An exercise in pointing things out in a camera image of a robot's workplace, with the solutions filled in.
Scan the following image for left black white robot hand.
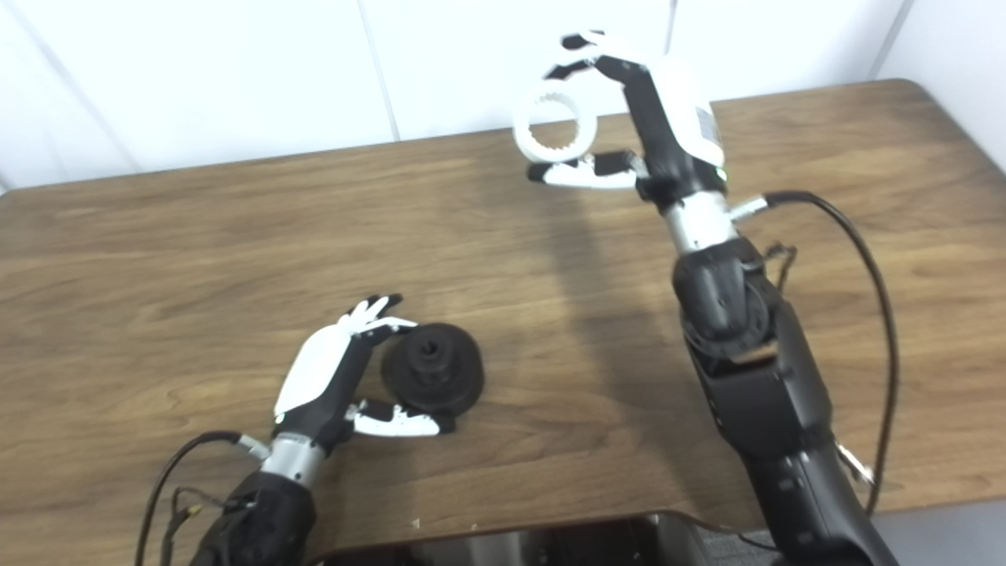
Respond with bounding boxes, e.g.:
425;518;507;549
273;294;457;453

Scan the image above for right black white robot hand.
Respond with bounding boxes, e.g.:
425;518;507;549
527;30;728;207

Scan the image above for round black plastic part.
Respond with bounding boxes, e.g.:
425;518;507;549
381;322;486;417

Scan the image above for white plastic ring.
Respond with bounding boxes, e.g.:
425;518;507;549
513;85;598;164

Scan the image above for dark robot torso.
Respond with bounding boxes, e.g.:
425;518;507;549
314;511;779;566

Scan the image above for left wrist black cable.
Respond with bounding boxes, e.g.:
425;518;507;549
135;430;272;566

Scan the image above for thin wires at right wrist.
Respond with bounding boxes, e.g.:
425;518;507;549
762;242;799;296

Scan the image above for thin wires at wrist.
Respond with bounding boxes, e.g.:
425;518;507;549
762;242;799;296
161;487;237;566

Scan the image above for thin wires at left wrist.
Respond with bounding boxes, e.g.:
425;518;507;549
161;487;237;566

